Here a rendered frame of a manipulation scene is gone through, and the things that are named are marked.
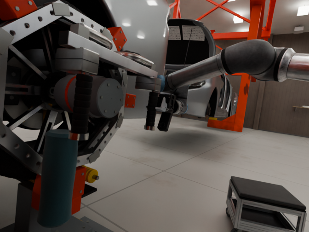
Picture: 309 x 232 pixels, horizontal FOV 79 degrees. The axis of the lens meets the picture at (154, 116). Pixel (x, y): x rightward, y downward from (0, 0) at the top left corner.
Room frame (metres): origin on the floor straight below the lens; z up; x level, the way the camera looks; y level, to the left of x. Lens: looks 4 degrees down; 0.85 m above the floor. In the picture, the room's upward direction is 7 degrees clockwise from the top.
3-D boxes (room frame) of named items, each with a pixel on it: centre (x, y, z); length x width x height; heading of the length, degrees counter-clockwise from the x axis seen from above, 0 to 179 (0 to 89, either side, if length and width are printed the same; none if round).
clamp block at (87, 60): (0.45, 0.19, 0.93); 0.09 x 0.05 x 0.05; 63
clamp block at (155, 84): (0.75, 0.04, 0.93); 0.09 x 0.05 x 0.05; 63
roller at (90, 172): (0.84, 0.33, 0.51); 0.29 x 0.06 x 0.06; 63
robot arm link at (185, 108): (1.00, -0.12, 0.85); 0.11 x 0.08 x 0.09; 153
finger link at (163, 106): (0.75, -0.03, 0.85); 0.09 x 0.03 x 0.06; 162
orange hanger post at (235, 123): (3.93, -1.48, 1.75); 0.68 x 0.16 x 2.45; 63
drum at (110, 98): (0.66, 0.24, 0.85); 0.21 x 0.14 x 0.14; 63
